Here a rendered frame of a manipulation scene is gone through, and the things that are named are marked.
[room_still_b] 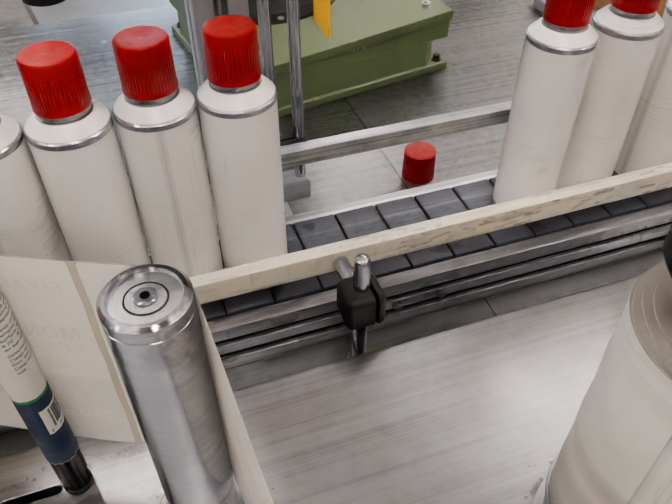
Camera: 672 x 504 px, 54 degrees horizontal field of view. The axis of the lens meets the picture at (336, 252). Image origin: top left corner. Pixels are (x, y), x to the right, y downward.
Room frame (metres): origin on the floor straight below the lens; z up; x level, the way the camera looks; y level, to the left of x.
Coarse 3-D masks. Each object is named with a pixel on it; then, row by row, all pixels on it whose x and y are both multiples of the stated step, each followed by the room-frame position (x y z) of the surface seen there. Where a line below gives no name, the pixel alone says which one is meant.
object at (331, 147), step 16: (464, 112) 0.48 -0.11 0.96; (480, 112) 0.48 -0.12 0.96; (496, 112) 0.48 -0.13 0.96; (384, 128) 0.46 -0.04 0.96; (400, 128) 0.46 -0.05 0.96; (416, 128) 0.46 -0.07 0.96; (432, 128) 0.46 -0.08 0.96; (448, 128) 0.47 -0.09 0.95; (464, 128) 0.47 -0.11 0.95; (304, 144) 0.44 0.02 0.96; (320, 144) 0.44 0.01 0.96; (336, 144) 0.44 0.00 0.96; (352, 144) 0.44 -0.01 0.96; (368, 144) 0.45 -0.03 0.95; (384, 144) 0.45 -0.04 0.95; (288, 160) 0.42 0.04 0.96; (304, 160) 0.43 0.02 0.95; (320, 160) 0.43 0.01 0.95; (128, 176) 0.39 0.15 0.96; (208, 176) 0.40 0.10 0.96
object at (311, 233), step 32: (448, 192) 0.48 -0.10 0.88; (480, 192) 0.48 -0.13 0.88; (288, 224) 0.43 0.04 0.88; (320, 224) 0.43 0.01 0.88; (352, 224) 0.43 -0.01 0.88; (384, 224) 0.43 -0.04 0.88; (544, 224) 0.43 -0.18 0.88; (576, 224) 0.44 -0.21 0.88; (416, 256) 0.39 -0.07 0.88; (448, 256) 0.39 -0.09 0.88; (288, 288) 0.36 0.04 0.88; (320, 288) 0.36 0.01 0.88
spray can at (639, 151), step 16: (656, 64) 0.50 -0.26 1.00; (656, 80) 0.50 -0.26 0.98; (640, 96) 0.51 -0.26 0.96; (656, 96) 0.49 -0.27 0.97; (640, 112) 0.50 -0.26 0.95; (656, 112) 0.49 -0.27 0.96; (640, 128) 0.49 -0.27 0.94; (656, 128) 0.49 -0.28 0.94; (624, 144) 0.50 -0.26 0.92; (640, 144) 0.49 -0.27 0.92; (656, 144) 0.48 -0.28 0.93; (624, 160) 0.50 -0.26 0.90; (640, 160) 0.49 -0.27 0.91; (656, 160) 0.48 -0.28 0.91
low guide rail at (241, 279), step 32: (544, 192) 0.44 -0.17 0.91; (576, 192) 0.43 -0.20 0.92; (608, 192) 0.44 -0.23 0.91; (640, 192) 0.46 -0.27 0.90; (416, 224) 0.39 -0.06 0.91; (448, 224) 0.39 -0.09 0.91; (480, 224) 0.40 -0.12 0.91; (512, 224) 0.41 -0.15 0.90; (288, 256) 0.36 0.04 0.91; (320, 256) 0.36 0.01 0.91; (352, 256) 0.37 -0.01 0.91; (384, 256) 0.38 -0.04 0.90; (224, 288) 0.33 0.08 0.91; (256, 288) 0.34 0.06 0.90
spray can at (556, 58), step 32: (576, 0) 0.45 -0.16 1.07; (544, 32) 0.45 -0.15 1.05; (576, 32) 0.45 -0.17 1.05; (544, 64) 0.44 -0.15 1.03; (576, 64) 0.44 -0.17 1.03; (544, 96) 0.44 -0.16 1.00; (576, 96) 0.44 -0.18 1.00; (512, 128) 0.46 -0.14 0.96; (544, 128) 0.44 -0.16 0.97; (512, 160) 0.45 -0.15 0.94; (544, 160) 0.44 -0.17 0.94; (512, 192) 0.44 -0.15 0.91
